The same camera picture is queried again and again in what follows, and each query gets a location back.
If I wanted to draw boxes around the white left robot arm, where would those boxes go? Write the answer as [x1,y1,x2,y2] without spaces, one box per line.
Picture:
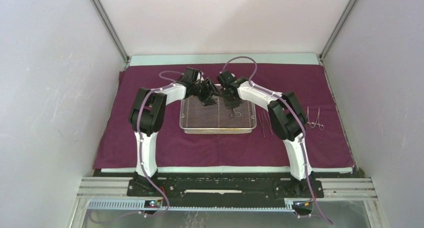
[128,67,220,196]

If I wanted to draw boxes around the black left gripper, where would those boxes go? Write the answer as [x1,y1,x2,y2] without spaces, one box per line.
[191,78,224,107]

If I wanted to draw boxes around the steel hemostat clamp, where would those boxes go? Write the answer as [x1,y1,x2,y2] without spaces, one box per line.
[306,107,316,129]

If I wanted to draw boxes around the steel surgical forceps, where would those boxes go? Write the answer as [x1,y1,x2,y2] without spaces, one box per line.
[314,107,325,131]

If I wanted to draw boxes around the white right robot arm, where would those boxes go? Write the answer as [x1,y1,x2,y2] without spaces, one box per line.
[217,71,312,197]

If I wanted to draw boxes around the metal mesh instrument tray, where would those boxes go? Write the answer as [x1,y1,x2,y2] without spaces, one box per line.
[179,96,257,134]

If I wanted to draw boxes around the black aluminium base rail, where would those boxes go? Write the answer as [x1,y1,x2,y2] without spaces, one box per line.
[74,176,380,217]

